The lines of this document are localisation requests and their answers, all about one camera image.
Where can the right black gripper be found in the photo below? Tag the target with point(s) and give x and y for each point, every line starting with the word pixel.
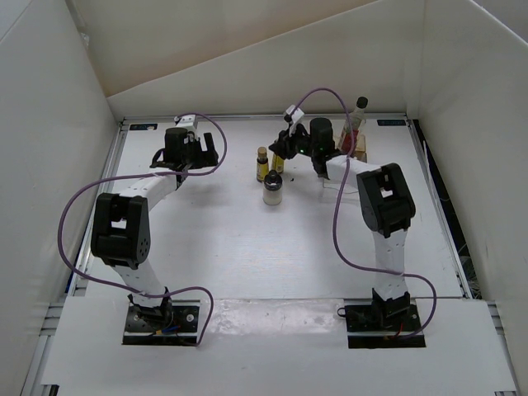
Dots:
pixel 283 145

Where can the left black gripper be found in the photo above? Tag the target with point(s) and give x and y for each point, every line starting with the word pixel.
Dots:
pixel 206 158

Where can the yellow label bottle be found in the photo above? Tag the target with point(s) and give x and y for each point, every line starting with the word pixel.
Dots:
pixel 262 164
pixel 277 163

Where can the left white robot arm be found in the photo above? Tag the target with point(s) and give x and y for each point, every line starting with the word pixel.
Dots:
pixel 121 235

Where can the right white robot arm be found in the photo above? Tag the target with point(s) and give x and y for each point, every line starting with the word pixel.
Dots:
pixel 387 208

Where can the white powder jar black cap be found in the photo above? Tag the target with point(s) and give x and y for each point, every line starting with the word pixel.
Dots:
pixel 272 188

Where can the tiered clear acrylic rack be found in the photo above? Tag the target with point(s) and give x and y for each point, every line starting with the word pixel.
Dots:
pixel 360 154

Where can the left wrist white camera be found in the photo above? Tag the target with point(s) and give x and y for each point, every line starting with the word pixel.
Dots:
pixel 188 122

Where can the aluminium table frame rail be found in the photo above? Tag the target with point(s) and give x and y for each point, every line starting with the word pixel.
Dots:
pixel 129 120

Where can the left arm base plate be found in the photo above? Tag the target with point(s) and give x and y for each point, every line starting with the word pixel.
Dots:
pixel 178 328

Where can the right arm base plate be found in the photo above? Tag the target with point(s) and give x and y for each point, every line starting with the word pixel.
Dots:
pixel 363 332

